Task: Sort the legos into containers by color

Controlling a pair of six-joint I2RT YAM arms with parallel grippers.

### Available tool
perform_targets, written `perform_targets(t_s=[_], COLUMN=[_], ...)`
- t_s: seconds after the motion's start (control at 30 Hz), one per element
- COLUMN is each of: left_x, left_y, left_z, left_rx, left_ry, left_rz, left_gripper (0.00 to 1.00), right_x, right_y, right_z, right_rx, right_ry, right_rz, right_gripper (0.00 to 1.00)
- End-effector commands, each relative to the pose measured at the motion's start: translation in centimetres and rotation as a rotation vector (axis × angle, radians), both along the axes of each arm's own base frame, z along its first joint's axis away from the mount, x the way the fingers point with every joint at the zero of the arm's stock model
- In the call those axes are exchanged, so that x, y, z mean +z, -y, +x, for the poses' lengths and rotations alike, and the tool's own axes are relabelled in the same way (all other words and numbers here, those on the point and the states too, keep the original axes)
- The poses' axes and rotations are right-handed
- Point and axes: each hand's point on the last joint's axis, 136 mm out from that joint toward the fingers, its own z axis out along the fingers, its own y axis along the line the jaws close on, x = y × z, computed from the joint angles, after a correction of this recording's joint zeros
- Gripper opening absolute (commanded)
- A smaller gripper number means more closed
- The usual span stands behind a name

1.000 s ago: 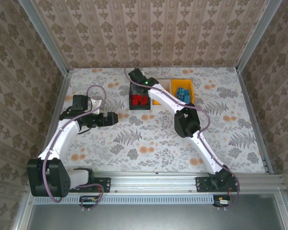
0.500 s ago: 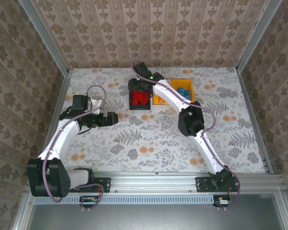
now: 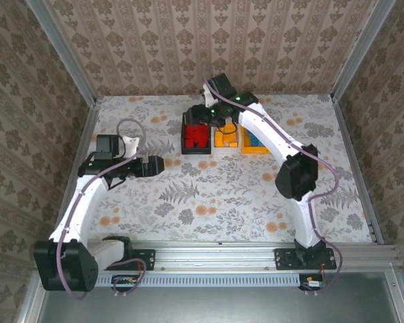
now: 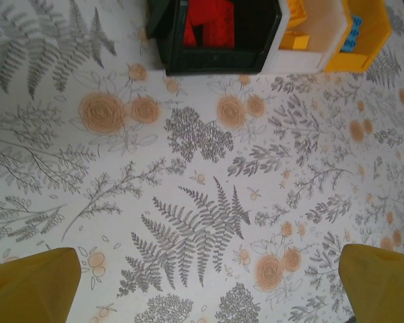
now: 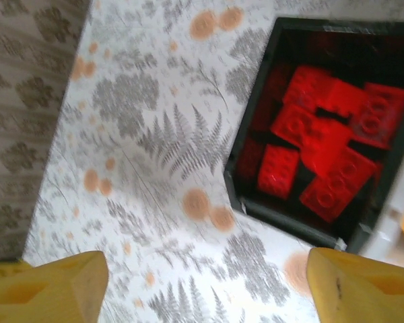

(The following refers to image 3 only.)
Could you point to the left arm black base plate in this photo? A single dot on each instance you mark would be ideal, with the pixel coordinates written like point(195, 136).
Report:
point(144, 259)

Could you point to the aluminium frame post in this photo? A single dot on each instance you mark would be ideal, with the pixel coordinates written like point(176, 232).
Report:
point(360, 50)
point(62, 50)

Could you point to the grey metal tray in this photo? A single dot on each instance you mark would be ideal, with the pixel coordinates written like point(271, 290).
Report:
point(205, 306)

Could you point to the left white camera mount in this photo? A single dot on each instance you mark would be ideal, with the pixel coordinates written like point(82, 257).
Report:
point(131, 146)

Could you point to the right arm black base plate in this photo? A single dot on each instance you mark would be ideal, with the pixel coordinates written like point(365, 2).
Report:
point(284, 259)

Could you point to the white plastic bin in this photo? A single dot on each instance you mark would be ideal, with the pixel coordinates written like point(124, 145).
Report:
point(226, 150)

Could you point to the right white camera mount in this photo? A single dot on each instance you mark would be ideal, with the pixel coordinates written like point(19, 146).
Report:
point(208, 96)

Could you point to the long red lego brick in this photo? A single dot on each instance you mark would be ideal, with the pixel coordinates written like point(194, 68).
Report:
point(191, 132)

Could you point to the floral patterned table cover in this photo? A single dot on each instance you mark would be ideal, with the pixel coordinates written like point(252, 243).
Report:
point(222, 202)

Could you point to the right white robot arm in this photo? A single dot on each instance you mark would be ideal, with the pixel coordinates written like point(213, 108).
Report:
point(272, 131)

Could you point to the aluminium mounting rail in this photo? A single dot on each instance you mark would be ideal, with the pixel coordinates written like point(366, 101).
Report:
point(215, 255)

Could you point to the long orange lego brick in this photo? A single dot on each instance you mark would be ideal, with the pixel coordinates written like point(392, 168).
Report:
point(229, 129)

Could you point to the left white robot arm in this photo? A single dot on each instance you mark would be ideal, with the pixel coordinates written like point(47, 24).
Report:
point(87, 202)

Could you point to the black plastic bin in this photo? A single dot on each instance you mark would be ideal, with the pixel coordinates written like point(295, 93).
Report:
point(195, 151)

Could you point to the blue lego brick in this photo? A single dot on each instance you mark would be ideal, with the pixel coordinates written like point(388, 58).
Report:
point(254, 138)
point(260, 144)

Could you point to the small green circuit board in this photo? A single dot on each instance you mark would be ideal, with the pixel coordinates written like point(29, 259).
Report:
point(314, 284)
point(124, 281)

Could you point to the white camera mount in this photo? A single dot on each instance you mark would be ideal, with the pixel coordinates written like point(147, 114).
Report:
point(131, 146)
point(208, 96)

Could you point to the orange plastic bin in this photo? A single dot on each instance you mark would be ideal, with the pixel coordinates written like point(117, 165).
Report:
point(256, 150)

